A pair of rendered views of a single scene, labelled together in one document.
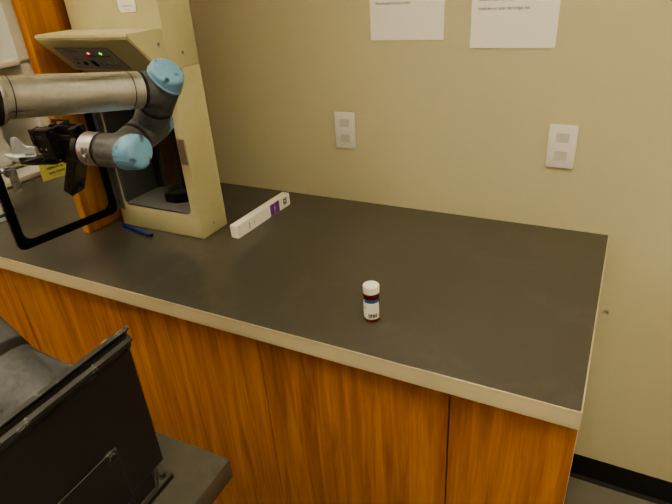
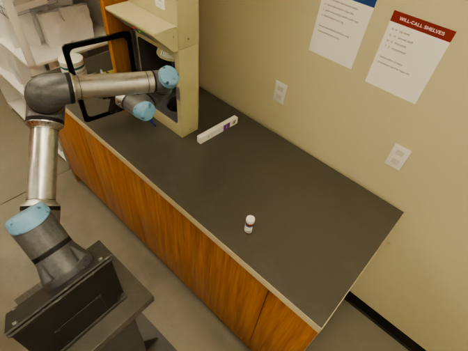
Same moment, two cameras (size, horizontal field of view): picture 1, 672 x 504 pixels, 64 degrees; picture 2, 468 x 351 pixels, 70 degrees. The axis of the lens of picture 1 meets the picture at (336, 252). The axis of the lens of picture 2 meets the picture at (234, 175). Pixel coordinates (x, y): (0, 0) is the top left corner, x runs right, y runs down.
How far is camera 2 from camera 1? 0.50 m
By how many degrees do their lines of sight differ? 20
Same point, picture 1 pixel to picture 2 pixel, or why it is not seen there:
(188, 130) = (183, 82)
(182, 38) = (189, 30)
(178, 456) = (131, 285)
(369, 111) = (296, 88)
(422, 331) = (269, 248)
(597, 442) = (362, 292)
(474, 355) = (287, 274)
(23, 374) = (64, 262)
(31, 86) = (90, 86)
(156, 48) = (171, 39)
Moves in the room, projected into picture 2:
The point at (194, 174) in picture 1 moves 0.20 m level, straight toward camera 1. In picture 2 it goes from (182, 106) to (178, 133)
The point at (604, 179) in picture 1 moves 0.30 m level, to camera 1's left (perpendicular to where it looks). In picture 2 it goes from (414, 183) to (344, 168)
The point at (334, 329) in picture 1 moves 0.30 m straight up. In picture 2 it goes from (226, 232) to (232, 182)
